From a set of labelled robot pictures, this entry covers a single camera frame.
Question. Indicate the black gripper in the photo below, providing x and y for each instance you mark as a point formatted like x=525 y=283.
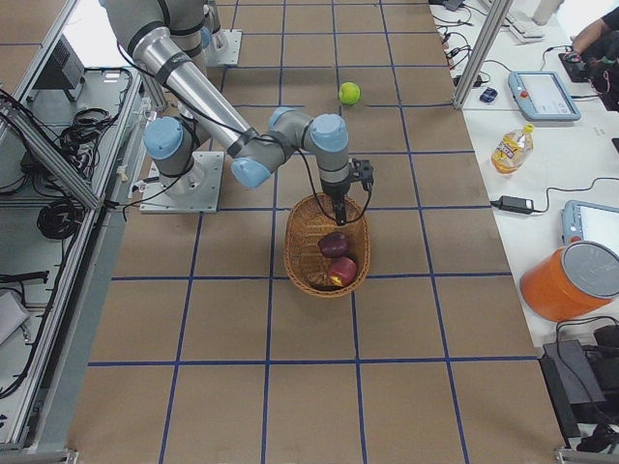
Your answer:
x=335 y=189

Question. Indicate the dark red apple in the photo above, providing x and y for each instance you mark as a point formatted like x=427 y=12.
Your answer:
x=334 y=245

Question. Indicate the red yellow apple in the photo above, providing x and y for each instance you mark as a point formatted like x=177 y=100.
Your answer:
x=342 y=271

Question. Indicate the green apple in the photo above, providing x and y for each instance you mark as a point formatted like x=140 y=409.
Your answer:
x=349 y=93

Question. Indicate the wicker basket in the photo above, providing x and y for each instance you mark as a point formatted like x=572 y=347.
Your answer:
x=322 y=258

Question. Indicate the black power adapter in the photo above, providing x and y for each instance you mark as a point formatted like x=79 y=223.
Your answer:
x=513 y=204

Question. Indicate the orange drink bottle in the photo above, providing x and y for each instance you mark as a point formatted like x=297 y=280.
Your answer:
x=513 y=150

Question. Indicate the dark blue checkered pouch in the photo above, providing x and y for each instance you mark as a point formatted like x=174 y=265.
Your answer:
x=489 y=95

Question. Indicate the left teach pendant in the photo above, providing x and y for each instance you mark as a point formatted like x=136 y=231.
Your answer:
x=542 y=97

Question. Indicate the teach pendant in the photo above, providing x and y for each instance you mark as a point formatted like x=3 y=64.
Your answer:
x=542 y=97
x=584 y=221

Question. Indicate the right teach pendant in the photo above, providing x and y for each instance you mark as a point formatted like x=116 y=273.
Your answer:
x=584 y=221

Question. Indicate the orange round container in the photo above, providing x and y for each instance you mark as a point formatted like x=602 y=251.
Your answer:
x=574 y=280

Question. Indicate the person at desk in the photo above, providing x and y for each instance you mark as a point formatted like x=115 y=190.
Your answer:
x=595 y=30

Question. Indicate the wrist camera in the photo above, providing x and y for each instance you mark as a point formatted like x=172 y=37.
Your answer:
x=362 y=172

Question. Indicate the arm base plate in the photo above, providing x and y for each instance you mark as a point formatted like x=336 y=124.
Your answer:
x=198 y=191
x=229 y=57

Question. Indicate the aluminium frame post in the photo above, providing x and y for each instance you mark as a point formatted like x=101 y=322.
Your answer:
x=493 y=22

